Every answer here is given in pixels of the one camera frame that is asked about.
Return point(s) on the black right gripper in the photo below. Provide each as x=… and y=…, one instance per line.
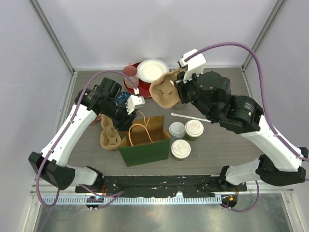
x=181, y=86

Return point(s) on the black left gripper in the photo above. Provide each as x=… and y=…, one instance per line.
x=125, y=123

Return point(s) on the blue shell-shaped dish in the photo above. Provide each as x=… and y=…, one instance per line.
x=122, y=98

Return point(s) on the white cup lid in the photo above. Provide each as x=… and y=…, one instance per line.
x=180, y=148
x=194, y=128

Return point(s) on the cardboard cup carrier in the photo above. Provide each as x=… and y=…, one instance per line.
x=109, y=138
x=162, y=90

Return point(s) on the stack of white lids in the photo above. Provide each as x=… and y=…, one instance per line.
x=177, y=130

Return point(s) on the green brown paper bag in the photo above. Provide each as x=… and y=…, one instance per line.
x=146, y=141

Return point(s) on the green paper coffee cup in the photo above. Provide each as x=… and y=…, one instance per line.
x=179, y=158

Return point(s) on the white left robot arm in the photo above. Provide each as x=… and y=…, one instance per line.
x=51, y=163

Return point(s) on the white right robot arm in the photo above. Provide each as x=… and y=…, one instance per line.
x=277, y=166

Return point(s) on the wrapped white straw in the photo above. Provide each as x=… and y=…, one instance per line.
x=189, y=117

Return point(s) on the pink floral mug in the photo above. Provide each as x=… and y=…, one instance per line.
x=131, y=72

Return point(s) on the red round tray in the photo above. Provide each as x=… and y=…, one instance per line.
x=143, y=88

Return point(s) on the white paper plate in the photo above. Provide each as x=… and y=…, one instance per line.
x=151, y=69

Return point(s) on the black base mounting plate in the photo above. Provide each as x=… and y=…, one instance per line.
x=163, y=186

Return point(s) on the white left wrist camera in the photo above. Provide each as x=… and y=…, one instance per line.
x=133, y=103

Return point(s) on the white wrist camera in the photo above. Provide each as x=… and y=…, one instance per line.
x=194, y=65
x=133, y=103

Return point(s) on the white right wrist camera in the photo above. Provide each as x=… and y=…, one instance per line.
x=194, y=65

